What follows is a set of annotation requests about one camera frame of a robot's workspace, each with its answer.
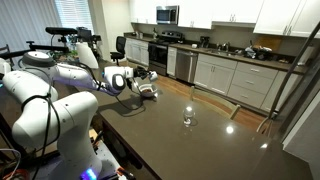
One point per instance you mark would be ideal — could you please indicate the wooden cutting board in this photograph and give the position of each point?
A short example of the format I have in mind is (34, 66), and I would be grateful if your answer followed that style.
(269, 42)

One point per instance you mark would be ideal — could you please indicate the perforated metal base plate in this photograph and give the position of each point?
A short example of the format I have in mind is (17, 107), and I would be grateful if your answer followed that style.
(106, 160)

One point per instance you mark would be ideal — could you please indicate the stainless steel dishwasher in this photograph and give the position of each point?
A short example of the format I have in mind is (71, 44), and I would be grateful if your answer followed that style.
(186, 65)

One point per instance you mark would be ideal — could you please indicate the white lower cabinets beside stove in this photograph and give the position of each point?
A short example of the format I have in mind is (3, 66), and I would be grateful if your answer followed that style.
(138, 50)

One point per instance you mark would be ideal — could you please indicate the black coffee maker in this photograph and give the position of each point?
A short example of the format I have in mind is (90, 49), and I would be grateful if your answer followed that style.
(204, 41)

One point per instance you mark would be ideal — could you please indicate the black office chair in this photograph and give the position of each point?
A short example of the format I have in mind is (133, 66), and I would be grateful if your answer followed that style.
(120, 45)

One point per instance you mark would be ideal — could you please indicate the dish rack with dishes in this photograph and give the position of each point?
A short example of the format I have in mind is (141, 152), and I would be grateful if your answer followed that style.
(258, 52)

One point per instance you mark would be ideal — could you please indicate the black kitchen stove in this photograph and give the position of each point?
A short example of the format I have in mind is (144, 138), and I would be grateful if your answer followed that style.
(163, 50)

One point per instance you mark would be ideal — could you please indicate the stainless steel microwave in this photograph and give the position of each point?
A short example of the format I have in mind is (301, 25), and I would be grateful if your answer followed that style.
(166, 15)

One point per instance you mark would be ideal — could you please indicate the white window blinds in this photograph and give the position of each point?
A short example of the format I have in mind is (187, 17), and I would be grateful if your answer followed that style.
(73, 13)

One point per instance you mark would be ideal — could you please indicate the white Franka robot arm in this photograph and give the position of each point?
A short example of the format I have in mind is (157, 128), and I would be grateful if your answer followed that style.
(50, 113)

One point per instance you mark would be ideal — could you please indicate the clear drinking glass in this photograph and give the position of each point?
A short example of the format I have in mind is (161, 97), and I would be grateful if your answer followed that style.
(188, 115)

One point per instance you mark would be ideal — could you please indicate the white lower drawer cabinets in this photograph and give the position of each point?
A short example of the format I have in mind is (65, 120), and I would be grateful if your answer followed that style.
(253, 81)

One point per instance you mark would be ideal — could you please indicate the trail mix pile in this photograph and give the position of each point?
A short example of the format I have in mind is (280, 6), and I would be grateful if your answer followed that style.
(147, 90)

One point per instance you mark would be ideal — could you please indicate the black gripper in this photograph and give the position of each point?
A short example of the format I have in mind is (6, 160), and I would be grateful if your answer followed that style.
(140, 72)

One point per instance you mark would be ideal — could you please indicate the black folding chair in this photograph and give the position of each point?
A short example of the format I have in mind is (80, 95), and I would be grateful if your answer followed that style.
(5, 50)

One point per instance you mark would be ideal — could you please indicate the white upper cabinets around microwave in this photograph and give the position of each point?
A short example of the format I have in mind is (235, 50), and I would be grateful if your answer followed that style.
(196, 13)

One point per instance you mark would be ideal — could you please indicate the stainless steel refrigerator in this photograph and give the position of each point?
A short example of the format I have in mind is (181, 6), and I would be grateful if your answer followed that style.
(306, 140)

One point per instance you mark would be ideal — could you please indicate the white upper cabinets beside refrigerator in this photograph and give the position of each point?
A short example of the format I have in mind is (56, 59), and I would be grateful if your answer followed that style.
(286, 16)

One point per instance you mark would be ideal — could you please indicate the white paper towel roll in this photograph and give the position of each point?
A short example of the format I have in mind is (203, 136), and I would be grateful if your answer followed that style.
(306, 55)

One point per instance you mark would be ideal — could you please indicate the chrome sink faucet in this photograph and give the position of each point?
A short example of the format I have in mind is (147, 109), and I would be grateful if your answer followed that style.
(225, 46)

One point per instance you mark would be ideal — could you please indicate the white rounded floor object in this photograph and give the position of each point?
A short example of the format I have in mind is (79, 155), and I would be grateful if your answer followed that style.
(87, 56)

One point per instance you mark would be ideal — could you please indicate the white ceramic bowl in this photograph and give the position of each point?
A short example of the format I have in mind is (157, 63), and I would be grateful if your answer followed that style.
(146, 94)

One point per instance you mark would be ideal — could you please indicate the black camera stand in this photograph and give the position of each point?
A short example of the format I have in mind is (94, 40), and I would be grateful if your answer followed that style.
(61, 31)

